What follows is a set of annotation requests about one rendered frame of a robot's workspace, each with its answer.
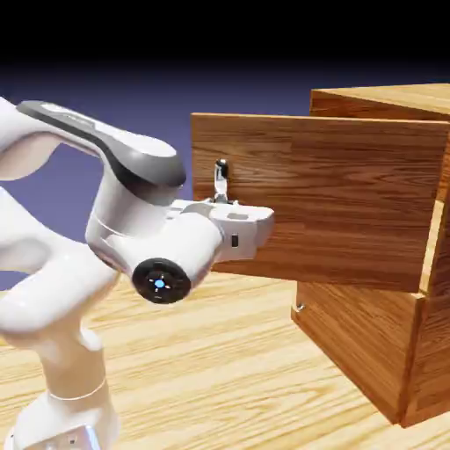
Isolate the wooden cabinet door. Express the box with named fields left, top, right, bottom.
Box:
left=190, top=112, right=450, bottom=294
left=290, top=280, right=427, bottom=426

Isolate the wooden cabinet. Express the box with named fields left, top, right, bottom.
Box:
left=290, top=83, right=450, bottom=429

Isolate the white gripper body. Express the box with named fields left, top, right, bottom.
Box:
left=170, top=199, right=276, bottom=249

